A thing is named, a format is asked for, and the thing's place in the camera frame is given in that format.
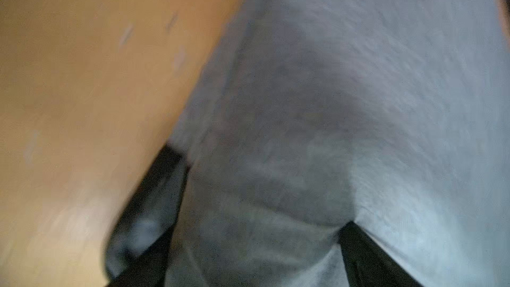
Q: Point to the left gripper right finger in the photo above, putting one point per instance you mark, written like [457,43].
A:
[366,264]

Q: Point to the grey laptop bag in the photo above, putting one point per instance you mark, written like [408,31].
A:
[310,114]

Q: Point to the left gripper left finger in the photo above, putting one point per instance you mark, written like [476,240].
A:
[149,269]

